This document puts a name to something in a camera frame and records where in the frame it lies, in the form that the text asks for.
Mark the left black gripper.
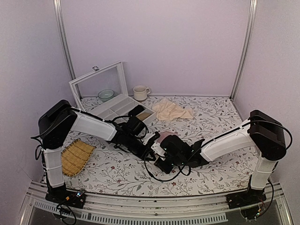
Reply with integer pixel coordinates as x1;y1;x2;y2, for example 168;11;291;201
125;135;156;162

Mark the pink and white underwear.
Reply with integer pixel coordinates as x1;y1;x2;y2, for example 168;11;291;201
156;131;177;143

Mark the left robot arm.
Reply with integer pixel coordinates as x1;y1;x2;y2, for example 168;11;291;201
33;100;159;203

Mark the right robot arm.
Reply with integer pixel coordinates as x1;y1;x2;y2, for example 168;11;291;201
154;110;290;204

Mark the cream beige underwear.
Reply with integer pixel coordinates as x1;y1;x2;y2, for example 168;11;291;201
151;98;194;121

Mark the olive rolled garment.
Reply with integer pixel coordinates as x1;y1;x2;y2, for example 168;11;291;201
136;112;151;121

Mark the white divided organizer box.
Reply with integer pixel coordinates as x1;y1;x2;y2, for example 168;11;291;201
81;94;156;126

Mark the black rolled garment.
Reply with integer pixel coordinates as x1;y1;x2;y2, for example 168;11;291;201
128;105;144;117

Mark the clear glass bowl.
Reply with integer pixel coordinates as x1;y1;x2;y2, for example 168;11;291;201
98;89;115;101

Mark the white ceramic mug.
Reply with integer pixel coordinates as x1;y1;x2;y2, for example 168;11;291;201
133;85;151;101

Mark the woven bamboo tray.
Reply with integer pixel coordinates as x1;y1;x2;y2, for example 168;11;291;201
61;139;96;177

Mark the white framed glass lid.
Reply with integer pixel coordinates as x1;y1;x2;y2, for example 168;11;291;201
69;61;128;110

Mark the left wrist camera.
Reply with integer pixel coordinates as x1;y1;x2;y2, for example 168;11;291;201
126;117;160;144

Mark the aluminium front rail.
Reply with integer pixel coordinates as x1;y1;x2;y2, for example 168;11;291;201
19;182;294;225

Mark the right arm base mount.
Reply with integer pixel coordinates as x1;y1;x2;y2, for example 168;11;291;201
226;183;267;209

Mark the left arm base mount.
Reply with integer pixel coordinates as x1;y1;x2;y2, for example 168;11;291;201
45;184;86;209

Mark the left aluminium corner post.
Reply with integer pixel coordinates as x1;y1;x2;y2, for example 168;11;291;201
53;0;75;80

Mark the aluminium corner post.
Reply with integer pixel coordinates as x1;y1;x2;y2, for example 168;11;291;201
230;0;257;101
53;0;75;80

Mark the right aluminium corner post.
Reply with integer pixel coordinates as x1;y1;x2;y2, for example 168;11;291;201
230;0;257;101

